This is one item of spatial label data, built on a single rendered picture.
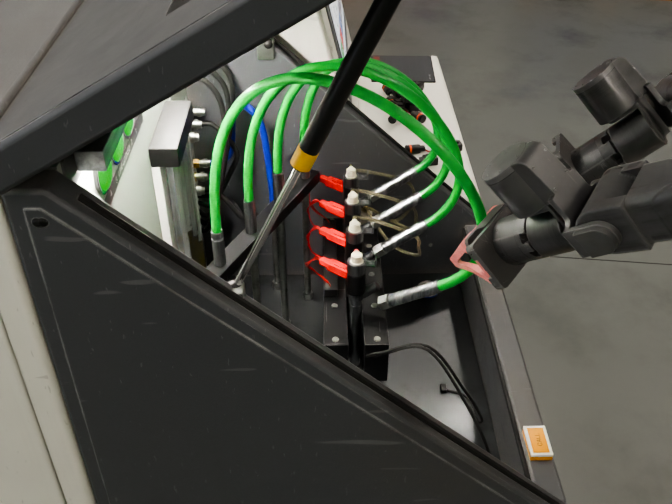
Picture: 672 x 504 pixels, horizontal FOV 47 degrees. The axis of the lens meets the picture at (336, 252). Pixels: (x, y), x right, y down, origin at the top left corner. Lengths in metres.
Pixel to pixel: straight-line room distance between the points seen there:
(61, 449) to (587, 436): 1.79
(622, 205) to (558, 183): 0.08
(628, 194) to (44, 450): 0.66
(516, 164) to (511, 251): 0.13
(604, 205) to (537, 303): 2.08
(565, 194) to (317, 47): 0.66
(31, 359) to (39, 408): 0.07
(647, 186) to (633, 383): 1.91
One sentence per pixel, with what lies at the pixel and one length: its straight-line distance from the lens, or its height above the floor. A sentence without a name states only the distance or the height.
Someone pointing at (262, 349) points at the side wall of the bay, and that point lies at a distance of 0.76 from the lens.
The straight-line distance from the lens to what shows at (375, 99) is 0.89.
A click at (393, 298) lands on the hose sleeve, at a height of 1.12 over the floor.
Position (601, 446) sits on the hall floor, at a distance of 2.43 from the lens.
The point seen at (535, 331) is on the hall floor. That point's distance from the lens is 2.72.
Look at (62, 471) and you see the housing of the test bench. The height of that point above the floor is 1.08.
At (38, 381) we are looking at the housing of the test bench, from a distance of 0.84.
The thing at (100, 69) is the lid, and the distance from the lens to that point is 0.63.
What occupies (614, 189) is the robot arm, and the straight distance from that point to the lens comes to 0.78.
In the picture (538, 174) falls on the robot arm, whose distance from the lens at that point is 0.79.
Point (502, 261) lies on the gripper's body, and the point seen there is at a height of 1.26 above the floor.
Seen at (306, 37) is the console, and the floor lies 1.30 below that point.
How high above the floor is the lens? 1.80
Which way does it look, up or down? 37 degrees down
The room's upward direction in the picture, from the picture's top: straight up
